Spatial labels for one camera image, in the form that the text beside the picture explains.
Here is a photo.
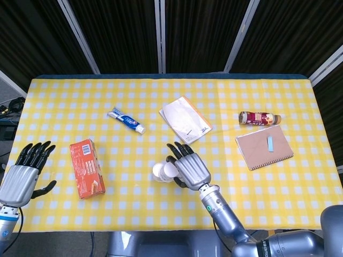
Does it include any brown spiral notebook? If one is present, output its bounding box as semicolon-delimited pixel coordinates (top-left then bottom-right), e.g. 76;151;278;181
235;124;295;171

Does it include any grey robot base body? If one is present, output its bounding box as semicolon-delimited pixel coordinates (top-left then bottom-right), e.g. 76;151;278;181
107;231;223;257

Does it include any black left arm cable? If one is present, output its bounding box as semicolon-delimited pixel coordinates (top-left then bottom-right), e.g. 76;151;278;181
12;207;25;233

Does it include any orange cardboard carton box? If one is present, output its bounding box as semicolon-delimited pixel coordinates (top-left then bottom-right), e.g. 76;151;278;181
69;138;107;200

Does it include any blue white toothpaste tube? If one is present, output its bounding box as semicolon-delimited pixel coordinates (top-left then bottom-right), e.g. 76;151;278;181
107;107;147;135

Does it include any black floor cable bundle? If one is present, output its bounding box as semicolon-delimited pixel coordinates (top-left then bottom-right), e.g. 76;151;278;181
0;96;26;116

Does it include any red Costa drink bottle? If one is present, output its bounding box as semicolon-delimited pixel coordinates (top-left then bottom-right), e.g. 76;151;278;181
238;111;282;126

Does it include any white floral paper cup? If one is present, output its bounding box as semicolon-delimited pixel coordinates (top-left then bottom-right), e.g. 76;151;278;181
163;161;180;179
152;163;168;183

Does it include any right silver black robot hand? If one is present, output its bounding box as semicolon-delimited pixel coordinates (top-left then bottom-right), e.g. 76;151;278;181
166;141;212;191

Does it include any yellow white checkered tablecloth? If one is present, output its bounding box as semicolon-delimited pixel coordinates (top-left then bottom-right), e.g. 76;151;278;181
12;77;343;233

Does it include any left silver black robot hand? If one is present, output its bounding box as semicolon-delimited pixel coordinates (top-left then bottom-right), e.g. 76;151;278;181
0;141;57;208

